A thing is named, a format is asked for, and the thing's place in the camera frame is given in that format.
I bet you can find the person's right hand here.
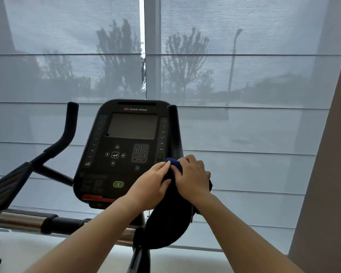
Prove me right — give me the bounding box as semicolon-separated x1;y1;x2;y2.
170;155;217;209

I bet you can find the person's left hand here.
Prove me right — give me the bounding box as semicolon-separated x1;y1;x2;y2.
126;161;172;215

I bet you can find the blue cleaning cloth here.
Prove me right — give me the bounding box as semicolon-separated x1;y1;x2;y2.
160;158;213;223

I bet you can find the person's right forearm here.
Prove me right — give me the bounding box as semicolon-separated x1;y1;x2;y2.
194;193;305;273

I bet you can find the person's left forearm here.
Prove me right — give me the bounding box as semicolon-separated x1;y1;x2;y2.
26;195;145;273

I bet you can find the black ribbed elbow pad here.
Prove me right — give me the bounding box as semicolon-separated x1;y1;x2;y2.
0;162;34;226
133;179;200;250

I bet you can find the black exercise bike console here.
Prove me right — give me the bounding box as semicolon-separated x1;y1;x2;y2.
73;99;172;209

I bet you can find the black exercise bike stem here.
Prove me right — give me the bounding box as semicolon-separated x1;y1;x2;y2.
127;212;151;273

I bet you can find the grey sheer window blind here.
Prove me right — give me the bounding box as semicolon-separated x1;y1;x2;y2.
144;0;341;255
0;0;146;235

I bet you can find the chrome handlebar sensor grip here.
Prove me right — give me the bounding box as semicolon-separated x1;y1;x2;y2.
120;228;137;245
0;212;48;233

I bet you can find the black exercise bike handlebar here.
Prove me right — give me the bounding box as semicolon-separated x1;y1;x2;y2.
0;102;186;248

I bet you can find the white window frame post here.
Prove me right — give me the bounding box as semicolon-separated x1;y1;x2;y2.
139;0;146;100

